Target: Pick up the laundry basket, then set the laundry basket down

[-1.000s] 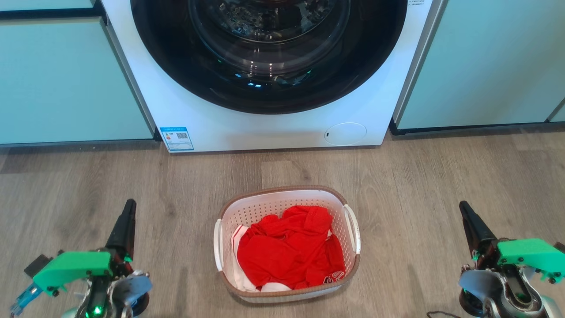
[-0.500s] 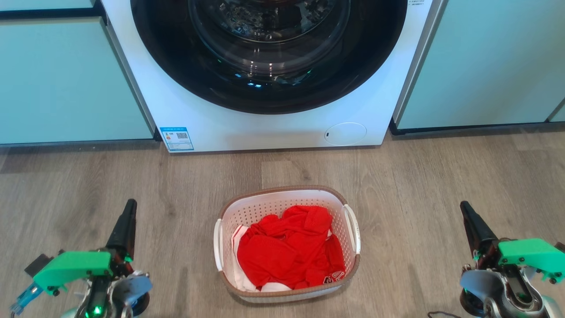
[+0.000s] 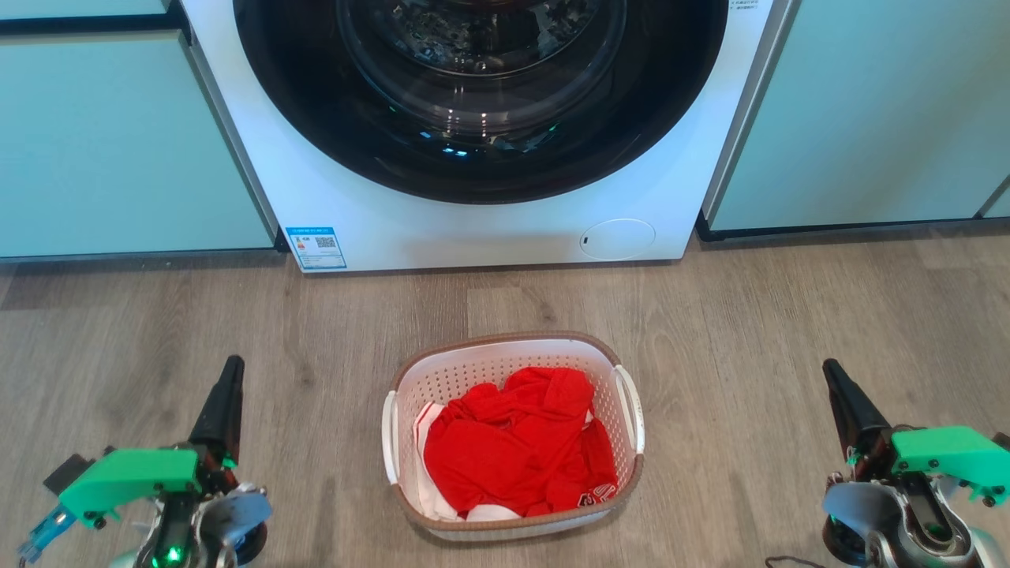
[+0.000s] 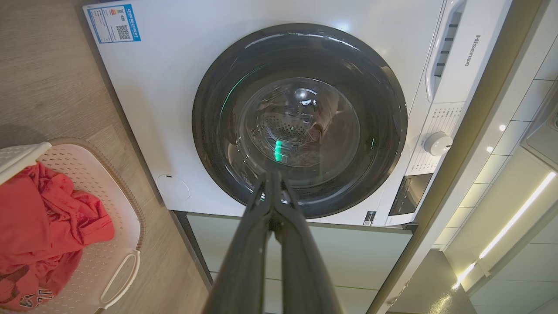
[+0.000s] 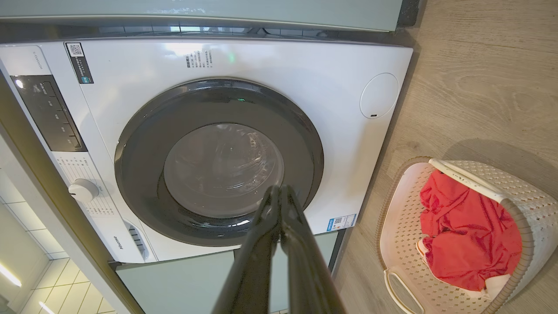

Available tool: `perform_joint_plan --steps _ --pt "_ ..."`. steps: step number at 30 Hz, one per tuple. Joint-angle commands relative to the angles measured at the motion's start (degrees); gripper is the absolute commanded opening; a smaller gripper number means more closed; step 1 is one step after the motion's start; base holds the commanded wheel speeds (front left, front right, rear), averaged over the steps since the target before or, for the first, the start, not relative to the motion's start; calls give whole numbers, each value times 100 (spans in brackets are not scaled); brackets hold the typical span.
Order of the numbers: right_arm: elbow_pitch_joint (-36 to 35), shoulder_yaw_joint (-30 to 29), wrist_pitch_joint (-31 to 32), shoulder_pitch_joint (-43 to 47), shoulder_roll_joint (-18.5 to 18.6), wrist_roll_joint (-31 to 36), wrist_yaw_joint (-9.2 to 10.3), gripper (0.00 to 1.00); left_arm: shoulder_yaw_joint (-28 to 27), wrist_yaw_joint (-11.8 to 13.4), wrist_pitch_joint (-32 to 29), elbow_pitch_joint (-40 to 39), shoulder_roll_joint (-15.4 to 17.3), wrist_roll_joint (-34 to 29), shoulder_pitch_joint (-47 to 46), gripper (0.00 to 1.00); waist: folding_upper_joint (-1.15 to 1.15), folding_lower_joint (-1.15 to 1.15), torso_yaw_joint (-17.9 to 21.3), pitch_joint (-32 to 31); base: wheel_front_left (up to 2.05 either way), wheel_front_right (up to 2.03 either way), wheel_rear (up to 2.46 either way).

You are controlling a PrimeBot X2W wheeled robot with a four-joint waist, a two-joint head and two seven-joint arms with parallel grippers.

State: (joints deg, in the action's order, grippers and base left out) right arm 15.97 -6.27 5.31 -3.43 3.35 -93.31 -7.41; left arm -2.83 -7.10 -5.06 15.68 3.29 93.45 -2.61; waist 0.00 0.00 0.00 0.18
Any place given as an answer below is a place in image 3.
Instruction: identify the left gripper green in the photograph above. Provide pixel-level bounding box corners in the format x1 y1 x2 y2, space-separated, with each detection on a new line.
59 355 245 528

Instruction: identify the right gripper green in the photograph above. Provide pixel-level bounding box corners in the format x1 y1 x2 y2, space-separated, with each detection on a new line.
823 359 1010 507

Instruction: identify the white perforated laundry basket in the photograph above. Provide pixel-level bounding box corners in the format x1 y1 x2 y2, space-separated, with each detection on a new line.
382 331 646 542

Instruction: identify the blue energy label sticker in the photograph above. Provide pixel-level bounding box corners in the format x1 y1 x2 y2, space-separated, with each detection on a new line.
285 226 347 271

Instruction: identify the white garment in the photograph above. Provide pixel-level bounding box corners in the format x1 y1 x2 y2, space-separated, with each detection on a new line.
413 401 522 522

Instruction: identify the narrow teal cabinet panel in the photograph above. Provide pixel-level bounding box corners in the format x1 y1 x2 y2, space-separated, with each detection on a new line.
978 177 1010 220

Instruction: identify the large teal cabinet door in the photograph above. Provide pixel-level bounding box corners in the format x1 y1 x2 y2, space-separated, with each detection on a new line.
0 32 276 260

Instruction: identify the red garment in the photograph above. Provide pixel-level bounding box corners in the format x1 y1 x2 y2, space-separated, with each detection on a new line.
424 367 619 518

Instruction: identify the black round washer door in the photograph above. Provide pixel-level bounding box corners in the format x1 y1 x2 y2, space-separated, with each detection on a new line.
234 0 729 205

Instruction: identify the round white filter cover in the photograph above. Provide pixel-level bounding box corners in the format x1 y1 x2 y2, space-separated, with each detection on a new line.
580 219 657 262

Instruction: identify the tall teal cabinet panel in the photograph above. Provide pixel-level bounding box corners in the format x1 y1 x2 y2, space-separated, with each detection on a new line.
702 0 1010 234

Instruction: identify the white front-loading washing machine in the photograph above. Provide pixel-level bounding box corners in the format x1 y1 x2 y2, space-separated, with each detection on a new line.
180 0 794 274

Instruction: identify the teal cabinet drawer front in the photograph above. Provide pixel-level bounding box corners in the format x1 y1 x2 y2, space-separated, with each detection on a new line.
0 0 171 21

